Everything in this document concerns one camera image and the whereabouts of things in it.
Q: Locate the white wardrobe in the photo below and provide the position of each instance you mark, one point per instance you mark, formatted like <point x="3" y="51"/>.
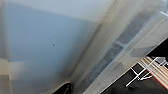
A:
<point x="133" y="36"/>

